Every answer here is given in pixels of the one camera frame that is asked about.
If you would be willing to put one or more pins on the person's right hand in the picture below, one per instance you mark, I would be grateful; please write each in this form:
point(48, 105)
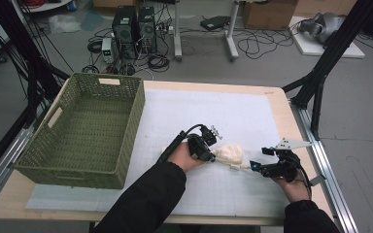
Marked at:
point(293, 191)

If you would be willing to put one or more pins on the white floor board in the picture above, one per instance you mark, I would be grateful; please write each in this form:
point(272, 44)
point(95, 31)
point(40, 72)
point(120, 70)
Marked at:
point(307, 47)

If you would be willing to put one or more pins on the small grey bracket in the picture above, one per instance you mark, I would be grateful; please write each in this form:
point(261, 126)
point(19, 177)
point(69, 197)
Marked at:
point(318, 180)

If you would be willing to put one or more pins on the aluminium rail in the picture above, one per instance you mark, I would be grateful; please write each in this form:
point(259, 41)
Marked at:
point(328, 194)
point(3, 168)

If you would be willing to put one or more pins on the person's left hand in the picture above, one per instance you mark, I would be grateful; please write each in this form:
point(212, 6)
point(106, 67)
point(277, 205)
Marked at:
point(183, 158)

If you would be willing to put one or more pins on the teal sheet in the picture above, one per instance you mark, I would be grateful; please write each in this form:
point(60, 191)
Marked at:
point(92, 21)

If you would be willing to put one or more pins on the green woven plastic basket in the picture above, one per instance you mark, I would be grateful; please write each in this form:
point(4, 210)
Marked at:
point(87, 129)

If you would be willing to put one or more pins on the narrow black computer tower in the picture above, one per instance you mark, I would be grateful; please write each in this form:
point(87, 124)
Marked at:
point(147, 29)

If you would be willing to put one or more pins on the large cardboard box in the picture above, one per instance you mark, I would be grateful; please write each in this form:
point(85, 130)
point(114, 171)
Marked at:
point(268, 14)

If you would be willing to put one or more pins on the wide black computer tower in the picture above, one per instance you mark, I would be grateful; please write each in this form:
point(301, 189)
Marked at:
point(124, 29)

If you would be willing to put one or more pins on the white desk leg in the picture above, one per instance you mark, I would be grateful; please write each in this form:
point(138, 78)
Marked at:
point(177, 32)
point(231, 35)

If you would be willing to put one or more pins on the black flat device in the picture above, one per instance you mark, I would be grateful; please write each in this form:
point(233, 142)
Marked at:
point(214, 22)

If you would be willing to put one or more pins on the white power strip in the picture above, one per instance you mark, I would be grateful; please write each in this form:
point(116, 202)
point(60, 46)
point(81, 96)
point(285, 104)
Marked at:
point(165, 29)

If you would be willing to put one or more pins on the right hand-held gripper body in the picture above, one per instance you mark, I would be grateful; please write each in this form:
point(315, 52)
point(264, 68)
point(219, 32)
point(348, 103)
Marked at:
point(281, 168)

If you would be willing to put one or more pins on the grey bench power supply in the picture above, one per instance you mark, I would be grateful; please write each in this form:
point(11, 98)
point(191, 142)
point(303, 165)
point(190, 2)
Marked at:
point(107, 50)

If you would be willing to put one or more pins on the grey headset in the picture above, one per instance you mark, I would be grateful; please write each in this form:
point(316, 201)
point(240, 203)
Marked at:
point(323, 27)

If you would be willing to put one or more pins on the black metal frame stand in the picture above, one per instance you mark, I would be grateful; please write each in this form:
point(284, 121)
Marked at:
point(333, 48)
point(29, 64)

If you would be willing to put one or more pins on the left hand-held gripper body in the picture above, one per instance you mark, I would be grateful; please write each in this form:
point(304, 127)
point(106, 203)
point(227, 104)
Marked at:
point(199, 145)

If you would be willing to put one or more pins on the cream printed cloth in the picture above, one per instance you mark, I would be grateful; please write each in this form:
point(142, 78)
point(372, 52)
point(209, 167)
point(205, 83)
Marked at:
point(230, 154)

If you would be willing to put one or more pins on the white grid mat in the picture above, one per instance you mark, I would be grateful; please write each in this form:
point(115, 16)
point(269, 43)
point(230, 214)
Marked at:
point(207, 106)

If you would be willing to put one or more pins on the clear plastic bag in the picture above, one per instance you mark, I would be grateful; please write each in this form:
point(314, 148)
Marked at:
point(63, 24)

